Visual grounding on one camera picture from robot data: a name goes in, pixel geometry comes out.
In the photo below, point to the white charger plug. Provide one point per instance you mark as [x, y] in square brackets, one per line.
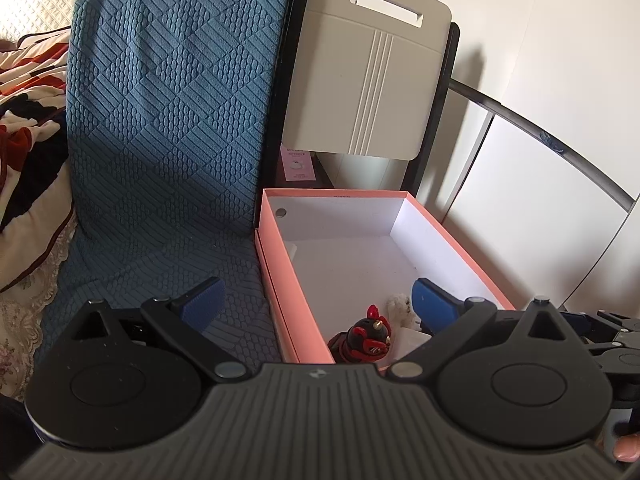
[412, 340]

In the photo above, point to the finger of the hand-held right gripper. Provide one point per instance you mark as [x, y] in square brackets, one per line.
[575, 322]

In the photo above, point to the red black figurine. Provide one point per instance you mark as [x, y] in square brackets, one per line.
[360, 340]

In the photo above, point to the red white printed blanket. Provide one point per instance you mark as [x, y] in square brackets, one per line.
[30, 110]

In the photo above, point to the white quilted headboard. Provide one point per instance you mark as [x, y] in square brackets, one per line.
[40, 5]

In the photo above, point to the small pink box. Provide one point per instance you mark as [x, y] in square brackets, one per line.
[297, 165]

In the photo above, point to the white fluffy toy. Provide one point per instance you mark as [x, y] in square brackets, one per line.
[400, 310]

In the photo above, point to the beige lace bedsheet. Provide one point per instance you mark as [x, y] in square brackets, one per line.
[30, 270]

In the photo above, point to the person's right hand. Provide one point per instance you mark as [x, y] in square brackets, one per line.
[627, 450]

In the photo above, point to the blue textured seat cushion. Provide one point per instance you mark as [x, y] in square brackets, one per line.
[165, 135]

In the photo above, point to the dark curved metal rail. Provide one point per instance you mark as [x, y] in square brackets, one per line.
[525, 126]

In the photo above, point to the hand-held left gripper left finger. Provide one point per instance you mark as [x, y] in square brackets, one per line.
[205, 302]

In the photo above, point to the beige folding chair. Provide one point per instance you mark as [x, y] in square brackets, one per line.
[420, 175]

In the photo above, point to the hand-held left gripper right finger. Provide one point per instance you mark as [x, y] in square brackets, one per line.
[435, 305]

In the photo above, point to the pink cardboard box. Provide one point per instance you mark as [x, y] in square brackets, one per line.
[350, 270]

